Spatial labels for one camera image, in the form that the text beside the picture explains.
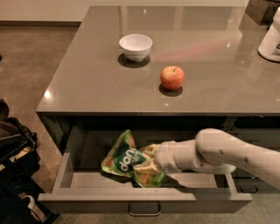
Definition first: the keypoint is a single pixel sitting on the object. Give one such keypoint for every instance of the green rice chip bag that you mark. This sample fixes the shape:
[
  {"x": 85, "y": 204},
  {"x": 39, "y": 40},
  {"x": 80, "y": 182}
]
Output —
[{"x": 123, "y": 156}]

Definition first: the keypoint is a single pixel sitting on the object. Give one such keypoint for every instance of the red apple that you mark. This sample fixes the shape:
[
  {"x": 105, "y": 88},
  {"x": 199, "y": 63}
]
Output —
[{"x": 172, "y": 77}]

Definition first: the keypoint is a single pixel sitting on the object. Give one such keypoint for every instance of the grey open top drawer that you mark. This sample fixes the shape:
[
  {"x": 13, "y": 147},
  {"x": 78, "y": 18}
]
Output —
[{"x": 82, "y": 187}]

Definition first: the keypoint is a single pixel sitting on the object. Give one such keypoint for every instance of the white bowl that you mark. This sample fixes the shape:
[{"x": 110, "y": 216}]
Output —
[{"x": 135, "y": 47}]

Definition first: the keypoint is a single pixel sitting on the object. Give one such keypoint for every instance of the closed lower right drawers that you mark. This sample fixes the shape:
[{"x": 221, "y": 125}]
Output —
[{"x": 259, "y": 130}]

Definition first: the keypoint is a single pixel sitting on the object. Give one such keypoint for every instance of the metal drawer handle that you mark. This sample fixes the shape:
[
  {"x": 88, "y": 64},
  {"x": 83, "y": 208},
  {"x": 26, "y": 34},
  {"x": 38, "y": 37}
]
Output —
[{"x": 144, "y": 210}]

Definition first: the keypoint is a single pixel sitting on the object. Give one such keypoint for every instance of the white container on counter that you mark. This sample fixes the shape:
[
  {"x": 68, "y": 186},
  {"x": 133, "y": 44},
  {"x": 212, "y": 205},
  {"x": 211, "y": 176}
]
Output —
[{"x": 270, "y": 46}]

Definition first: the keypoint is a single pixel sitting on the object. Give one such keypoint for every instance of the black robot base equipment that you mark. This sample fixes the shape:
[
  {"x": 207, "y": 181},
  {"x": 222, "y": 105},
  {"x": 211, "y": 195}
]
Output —
[{"x": 18, "y": 161}]

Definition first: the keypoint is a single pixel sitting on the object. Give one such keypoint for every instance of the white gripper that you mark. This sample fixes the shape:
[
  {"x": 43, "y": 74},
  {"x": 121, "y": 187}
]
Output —
[{"x": 164, "y": 157}]

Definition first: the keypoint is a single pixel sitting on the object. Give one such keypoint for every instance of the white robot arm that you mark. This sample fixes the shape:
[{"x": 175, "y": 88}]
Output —
[{"x": 212, "y": 151}]

